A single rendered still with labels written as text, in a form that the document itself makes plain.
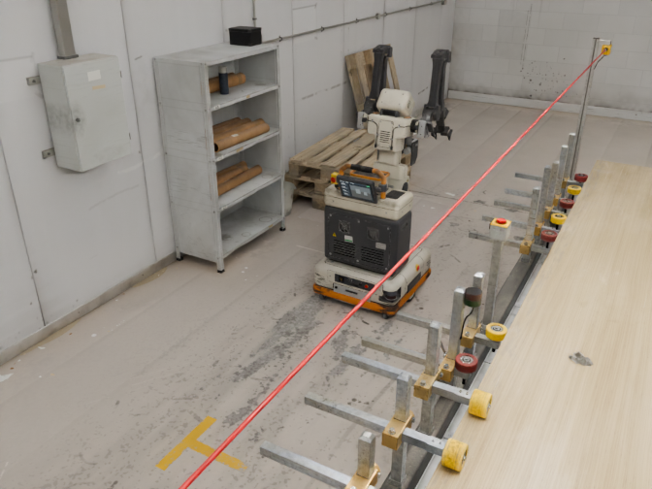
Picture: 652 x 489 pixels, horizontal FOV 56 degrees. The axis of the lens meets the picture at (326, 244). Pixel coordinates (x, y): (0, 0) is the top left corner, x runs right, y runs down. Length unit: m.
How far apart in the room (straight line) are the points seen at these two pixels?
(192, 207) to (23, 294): 1.32
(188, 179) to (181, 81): 0.70
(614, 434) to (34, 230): 3.23
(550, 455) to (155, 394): 2.29
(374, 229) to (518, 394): 2.01
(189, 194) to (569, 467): 3.37
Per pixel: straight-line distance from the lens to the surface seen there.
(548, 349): 2.48
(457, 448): 1.88
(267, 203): 5.39
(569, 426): 2.16
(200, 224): 4.69
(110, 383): 3.81
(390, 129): 4.10
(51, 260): 4.20
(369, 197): 3.86
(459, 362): 2.31
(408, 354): 2.40
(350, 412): 1.98
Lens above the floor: 2.27
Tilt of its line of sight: 26 degrees down
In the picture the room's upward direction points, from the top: straight up
